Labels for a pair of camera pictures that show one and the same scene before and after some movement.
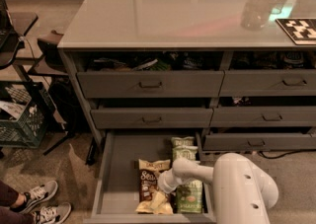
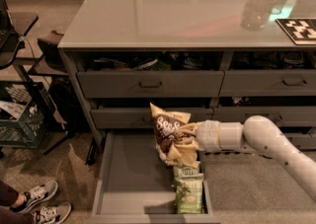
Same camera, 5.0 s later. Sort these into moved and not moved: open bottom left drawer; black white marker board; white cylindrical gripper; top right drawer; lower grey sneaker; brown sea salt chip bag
Moved: white cylindrical gripper; brown sea salt chip bag
Not moved: lower grey sneaker; top right drawer; black white marker board; open bottom left drawer
